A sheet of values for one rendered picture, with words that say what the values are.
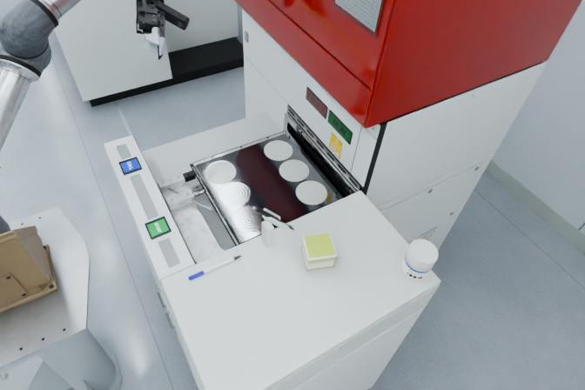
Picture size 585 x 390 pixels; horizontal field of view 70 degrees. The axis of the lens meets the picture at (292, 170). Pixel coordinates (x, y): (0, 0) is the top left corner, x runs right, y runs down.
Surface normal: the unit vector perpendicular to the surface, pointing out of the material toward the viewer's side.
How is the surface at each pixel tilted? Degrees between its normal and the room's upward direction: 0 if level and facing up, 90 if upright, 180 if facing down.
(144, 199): 0
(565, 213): 90
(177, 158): 0
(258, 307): 0
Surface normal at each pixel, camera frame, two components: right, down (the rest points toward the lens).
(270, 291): 0.06, -0.68
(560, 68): -0.86, 0.34
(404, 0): 0.50, 0.65
